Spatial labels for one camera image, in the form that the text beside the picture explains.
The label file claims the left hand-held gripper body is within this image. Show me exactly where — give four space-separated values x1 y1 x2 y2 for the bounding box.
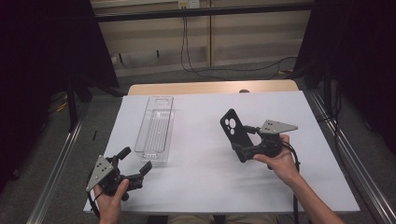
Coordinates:
85 154 145 202

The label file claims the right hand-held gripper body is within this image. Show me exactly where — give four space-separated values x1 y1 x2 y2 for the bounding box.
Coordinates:
246 119 299 171

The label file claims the black phone case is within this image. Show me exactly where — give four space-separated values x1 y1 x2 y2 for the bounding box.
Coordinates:
219 108 255 162

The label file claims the person's left hand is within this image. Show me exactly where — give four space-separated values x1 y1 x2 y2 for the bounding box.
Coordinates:
92 178 131 218

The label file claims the person's right hand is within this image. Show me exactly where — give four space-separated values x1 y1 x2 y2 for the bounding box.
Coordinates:
252 133 302 188

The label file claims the clear plastic box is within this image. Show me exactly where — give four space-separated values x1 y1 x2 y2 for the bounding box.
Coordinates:
134 95 176 165

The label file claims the white table board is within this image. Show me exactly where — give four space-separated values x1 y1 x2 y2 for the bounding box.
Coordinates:
83 91 361 215

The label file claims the black metal stand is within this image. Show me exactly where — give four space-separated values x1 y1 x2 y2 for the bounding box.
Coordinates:
64 77 94 133

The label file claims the black curtain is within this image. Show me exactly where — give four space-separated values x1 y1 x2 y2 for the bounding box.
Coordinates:
293 0 396 157
0 0 120 191

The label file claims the black horizontal bar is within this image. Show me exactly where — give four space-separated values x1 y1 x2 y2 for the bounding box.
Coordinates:
92 2 314 23

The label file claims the left hand-held gripper cable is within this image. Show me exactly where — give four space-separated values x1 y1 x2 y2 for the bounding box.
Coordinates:
86 174 105 219

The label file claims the hand-held gripper cable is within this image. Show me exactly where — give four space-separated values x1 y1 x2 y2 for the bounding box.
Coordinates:
86 174 105 219
281 141 302 224

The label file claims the aluminium floor rail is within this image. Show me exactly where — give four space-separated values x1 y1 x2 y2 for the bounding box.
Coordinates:
305 89 396 224
25 102 90 224

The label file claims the black floor cable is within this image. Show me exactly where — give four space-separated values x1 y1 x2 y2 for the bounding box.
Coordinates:
317 78 344 162

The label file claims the right hand-held gripper cable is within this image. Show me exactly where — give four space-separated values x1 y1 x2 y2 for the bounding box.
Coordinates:
281 141 302 224

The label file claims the black wall cable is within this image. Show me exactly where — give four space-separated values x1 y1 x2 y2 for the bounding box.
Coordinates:
179 17 299 81

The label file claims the yellow floor cable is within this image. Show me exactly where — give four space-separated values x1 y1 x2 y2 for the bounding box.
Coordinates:
47 92 70 115

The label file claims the white wall socket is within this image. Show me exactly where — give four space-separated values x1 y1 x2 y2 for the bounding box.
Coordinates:
177 0 201 9

